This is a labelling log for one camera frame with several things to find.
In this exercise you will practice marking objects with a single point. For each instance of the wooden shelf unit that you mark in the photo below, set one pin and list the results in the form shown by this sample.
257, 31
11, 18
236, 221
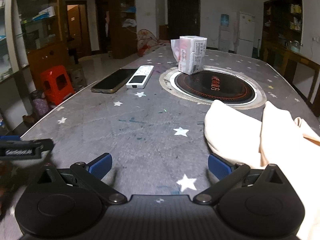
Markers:
117, 42

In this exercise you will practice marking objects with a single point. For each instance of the dark smartphone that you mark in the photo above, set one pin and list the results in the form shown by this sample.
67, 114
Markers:
112, 81

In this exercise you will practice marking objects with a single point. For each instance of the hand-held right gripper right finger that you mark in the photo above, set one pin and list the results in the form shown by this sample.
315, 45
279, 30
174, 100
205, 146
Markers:
220, 167

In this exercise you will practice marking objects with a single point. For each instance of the white refrigerator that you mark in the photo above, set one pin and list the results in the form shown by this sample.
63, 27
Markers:
246, 35

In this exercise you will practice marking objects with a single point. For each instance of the wooden sideboard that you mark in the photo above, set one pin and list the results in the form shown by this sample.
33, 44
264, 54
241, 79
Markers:
300, 62

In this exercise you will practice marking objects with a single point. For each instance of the blue water bottle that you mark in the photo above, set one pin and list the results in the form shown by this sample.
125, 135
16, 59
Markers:
225, 20

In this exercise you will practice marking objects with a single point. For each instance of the round built-in induction cooktop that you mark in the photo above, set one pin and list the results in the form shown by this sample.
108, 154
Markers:
220, 90

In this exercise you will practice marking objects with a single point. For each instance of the white tissue pack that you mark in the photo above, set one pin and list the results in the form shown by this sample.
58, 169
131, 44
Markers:
192, 55

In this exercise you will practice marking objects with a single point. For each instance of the wooden glass display cabinet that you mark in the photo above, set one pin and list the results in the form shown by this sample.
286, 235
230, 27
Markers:
45, 60

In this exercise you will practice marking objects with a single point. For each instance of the dark wooden wall cabinet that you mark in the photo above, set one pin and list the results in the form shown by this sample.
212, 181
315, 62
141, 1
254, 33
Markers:
280, 10

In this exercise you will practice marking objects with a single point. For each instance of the dark wooden door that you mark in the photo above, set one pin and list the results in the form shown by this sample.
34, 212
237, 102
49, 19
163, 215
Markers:
183, 17

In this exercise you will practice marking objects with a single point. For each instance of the grey star-print tablecloth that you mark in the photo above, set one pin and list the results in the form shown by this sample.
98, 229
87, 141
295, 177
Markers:
125, 130

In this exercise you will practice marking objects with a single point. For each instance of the white water dispenser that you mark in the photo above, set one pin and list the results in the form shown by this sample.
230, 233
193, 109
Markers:
224, 38

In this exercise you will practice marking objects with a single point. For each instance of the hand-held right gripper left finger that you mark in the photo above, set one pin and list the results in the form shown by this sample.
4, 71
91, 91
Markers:
101, 166

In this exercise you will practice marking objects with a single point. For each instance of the brown open door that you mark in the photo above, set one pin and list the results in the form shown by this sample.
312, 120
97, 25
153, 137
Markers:
75, 30

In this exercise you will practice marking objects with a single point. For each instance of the red plastic stool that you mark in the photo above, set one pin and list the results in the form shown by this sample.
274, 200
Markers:
50, 80

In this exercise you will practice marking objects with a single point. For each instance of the cream long-sleeved garment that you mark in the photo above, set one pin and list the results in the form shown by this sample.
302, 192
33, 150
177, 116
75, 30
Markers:
237, 135

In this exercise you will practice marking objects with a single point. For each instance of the white remote control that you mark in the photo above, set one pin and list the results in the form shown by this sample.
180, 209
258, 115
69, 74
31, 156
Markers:
140, 77

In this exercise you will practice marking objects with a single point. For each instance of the pink printed play tent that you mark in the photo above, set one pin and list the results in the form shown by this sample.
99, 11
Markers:
145, 40

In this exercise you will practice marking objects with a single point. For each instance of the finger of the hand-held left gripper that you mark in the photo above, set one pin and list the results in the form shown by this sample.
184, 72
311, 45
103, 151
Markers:
10, 138
25, 146

